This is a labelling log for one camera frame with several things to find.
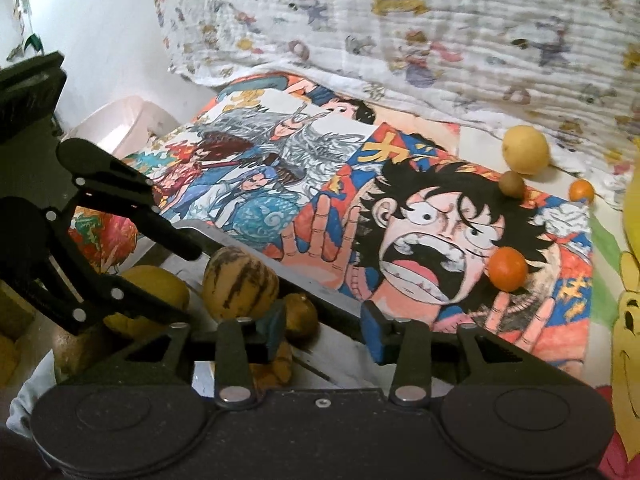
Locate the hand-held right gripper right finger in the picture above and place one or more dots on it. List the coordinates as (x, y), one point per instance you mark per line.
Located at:
(374, 334)

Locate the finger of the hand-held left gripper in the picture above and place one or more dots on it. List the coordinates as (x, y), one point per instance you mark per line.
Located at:
(125, 190)
(125, 300)

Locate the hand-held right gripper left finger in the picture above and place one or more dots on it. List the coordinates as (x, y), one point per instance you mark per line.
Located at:
(274, 330)

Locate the brown kiwi with sticker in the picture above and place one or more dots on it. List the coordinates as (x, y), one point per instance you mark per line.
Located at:
(302, 317)

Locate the metal baking tray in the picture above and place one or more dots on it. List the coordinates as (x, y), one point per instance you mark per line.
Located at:
(330, 355)

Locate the small orange tangerine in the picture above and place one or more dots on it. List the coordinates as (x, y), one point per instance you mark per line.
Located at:
(581, 191)
(507, 269)

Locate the small brown kiwi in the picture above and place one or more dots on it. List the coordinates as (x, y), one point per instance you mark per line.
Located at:
(512, 183)

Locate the yellow lemon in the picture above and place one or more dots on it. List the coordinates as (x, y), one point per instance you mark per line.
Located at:
(526, 150)

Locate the red dragon drawing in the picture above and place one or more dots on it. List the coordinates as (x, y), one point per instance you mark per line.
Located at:
(100, 235)

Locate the pink plastic basket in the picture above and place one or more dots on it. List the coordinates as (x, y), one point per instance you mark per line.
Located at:
(130, 120)

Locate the shouting cartoon boy drawing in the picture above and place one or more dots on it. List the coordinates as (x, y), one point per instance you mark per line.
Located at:
(450, 240)

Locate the anime warriors drawing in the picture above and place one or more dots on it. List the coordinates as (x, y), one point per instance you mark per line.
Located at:
(260, 160)

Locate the black-haired cartoon boy drawing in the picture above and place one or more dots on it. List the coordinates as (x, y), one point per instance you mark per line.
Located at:
(310, 95)

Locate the yellow bear drawing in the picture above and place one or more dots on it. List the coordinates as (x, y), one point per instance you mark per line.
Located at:
(625, 320)

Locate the yellow plastic bowl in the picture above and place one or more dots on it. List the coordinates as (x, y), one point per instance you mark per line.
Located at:
(634, 210)

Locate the white printed cloth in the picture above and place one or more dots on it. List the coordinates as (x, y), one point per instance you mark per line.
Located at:
(400, 35)

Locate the green wall sticker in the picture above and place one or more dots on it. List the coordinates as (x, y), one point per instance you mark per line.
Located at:
(32, 42)

